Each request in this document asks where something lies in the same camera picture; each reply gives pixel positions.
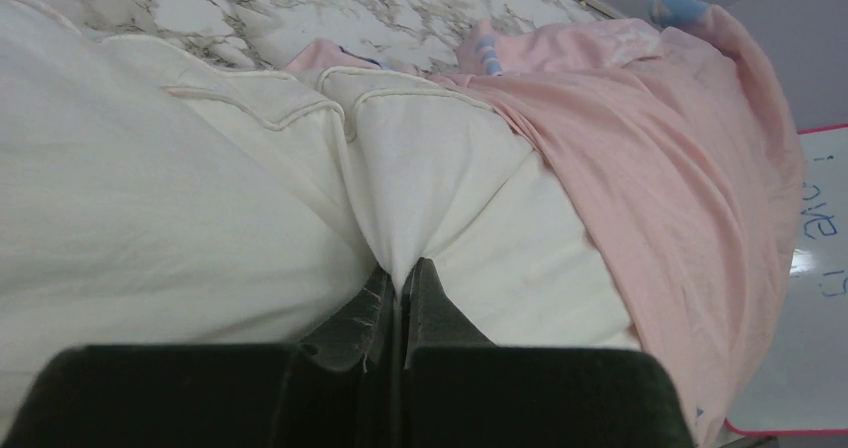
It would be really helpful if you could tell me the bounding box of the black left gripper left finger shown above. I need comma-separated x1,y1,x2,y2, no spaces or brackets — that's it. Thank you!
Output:
4,269,394,447

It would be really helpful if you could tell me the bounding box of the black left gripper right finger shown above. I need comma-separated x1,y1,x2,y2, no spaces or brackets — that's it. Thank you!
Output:
401,258,694,448

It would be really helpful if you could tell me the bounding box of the white pillow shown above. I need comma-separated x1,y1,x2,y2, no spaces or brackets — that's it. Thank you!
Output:
1,0,640,424

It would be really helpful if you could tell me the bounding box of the Elsa print pink-lined pillowcase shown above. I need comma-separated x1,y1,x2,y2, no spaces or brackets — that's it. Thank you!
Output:
288,0,806,447

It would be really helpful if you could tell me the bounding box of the pink framed whiteboard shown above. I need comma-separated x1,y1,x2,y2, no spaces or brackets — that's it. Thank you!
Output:
726,125,847,436

